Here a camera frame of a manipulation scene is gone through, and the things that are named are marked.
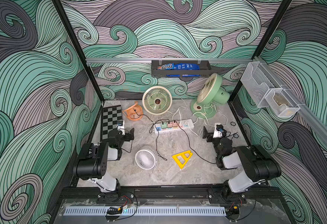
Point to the blue snack packet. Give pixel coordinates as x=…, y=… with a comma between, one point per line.
x=179, y=66

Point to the cream round desk fan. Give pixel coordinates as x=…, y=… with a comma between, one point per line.
x=157, y=100

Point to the white small fan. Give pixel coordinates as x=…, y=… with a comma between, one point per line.
x=146, y=158

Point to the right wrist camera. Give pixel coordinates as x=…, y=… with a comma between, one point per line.
x=219, y=131

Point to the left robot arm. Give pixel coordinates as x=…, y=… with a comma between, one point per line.
x=93, y=160

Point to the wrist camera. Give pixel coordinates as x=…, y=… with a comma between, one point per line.
x=120, y=125
x=219, y=131

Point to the white ventilation grille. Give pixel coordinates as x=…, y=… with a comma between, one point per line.
x=148, y=211

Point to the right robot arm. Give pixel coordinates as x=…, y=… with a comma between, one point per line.
x=257, y=164

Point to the clear plastic bin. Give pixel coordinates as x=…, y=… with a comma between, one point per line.
x=265, y=91

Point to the black wall basket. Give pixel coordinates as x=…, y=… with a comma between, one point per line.
x=205, y=69

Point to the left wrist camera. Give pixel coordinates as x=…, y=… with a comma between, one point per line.
x=120, y=125

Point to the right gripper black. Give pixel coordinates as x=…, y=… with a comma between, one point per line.
x=209, y=137

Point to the yellow triangle frame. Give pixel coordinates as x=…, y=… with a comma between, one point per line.
x=181, y=159

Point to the chessboard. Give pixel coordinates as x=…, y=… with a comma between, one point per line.
x=110, y=116

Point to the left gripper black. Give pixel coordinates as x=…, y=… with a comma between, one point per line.
x=126, y=135

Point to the green desk fan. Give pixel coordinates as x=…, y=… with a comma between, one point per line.
x=211, y=94

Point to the white power strip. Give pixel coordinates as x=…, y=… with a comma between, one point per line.
x=175, y=126

